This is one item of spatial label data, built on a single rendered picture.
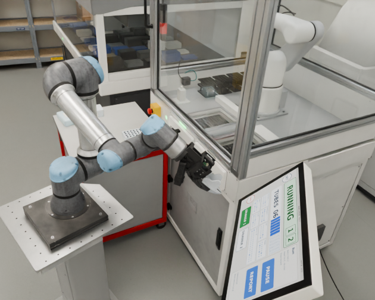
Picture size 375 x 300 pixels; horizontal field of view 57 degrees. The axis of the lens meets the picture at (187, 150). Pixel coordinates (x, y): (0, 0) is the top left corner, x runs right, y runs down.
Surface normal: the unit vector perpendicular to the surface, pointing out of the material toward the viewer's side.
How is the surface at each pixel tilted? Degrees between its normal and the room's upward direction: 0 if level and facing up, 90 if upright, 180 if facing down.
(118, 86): 90
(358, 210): 0
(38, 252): 0
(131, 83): 90
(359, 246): 0
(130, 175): 90
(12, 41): 90
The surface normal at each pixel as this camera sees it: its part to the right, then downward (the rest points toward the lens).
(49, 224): 0.10, -0.82
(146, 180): 0.46, 0.51
